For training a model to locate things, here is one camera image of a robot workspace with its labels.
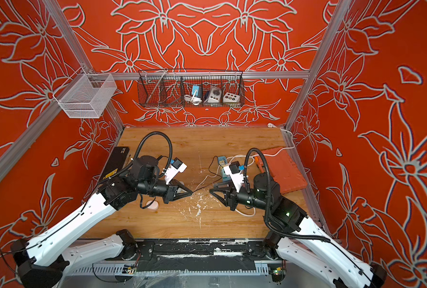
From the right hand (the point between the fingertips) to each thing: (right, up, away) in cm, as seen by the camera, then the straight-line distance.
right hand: (209, 191), depth 59 cm
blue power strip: (+7, +8, +42) cm, 43 cm away
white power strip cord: (+53, +16, +51) cm, 75 cm away
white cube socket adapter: (+11, +41, +35) cm, 55 cm away
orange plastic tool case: (+40, +2, +36) cm, 54 cm away
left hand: (-7, -1, +4) cm, 8 cm away
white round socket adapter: (+2, +41, +31) cm, 52 cm away
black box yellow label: (-55, +6, +44) cm, 71 cm away
